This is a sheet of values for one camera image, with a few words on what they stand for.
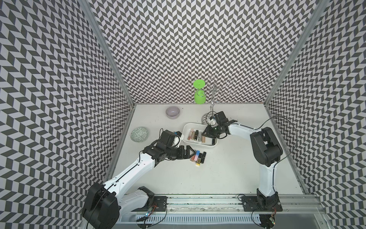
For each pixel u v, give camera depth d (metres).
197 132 0.99
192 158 0.89
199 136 0.98
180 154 0.68
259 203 0.66
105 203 0.38
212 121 0.93
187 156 0.67
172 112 1.08
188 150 0.69
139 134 0.99
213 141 0.95
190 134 0.99
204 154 0.89
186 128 0.97
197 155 0.89
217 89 0.83
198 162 0.86
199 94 0.95
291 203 0.75
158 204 0.73
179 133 0.75
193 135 0.99
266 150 0.53
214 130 0.85
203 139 0.96
